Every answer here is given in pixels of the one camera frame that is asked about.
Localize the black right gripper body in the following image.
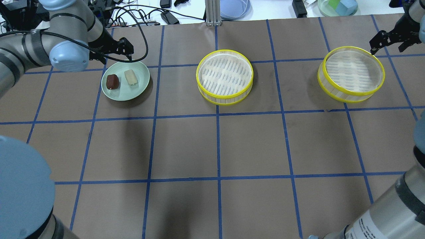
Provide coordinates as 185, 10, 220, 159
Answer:
385, 26, 424, 52

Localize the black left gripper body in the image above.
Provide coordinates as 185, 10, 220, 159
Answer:
89, 37, 128, 64

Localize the white rectangular bun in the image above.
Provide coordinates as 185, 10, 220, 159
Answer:
124, 69, 138, 86

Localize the brown rectangular bun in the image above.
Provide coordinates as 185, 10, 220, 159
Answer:
105, 74, 120, 90

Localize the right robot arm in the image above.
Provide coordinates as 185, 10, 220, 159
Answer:
317, 0, 425, 239

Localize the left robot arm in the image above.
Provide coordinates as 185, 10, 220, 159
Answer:
1, 0, 134, 239

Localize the yellow rimmed bamboo steamer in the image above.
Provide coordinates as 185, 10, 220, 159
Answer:
196, 49, 254, 106

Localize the light green round plate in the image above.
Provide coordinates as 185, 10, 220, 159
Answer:
101, 61, 150, 101

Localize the black power adapter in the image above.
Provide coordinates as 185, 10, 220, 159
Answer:
160, 12, 180, 25

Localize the green plate with blocks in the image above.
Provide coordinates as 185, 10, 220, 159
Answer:
317, 0, 358, 17

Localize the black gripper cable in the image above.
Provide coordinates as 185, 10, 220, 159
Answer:
0, 5, 206, 63

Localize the aluminium frame post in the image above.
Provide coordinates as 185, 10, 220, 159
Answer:
205, 0, 222, 26

